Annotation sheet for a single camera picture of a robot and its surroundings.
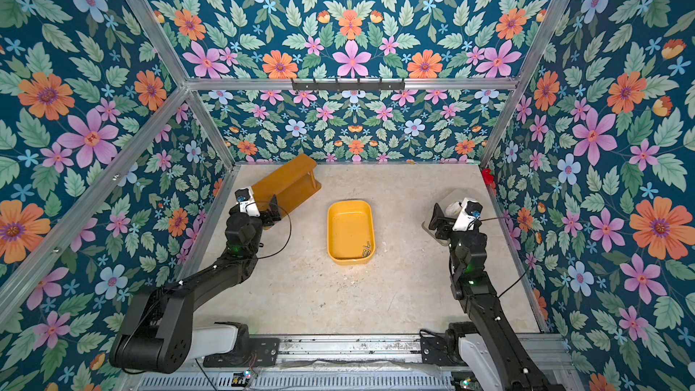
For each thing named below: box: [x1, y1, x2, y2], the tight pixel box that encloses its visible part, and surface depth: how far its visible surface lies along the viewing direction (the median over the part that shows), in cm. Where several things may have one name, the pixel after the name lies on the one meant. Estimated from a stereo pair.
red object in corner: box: [481, 168, 495, 186], surface depth 118 cm
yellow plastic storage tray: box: [326, 199, 376, 267], surface depth 100 cm
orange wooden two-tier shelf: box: [250, 153, 322, 215], surface depth 101 cm
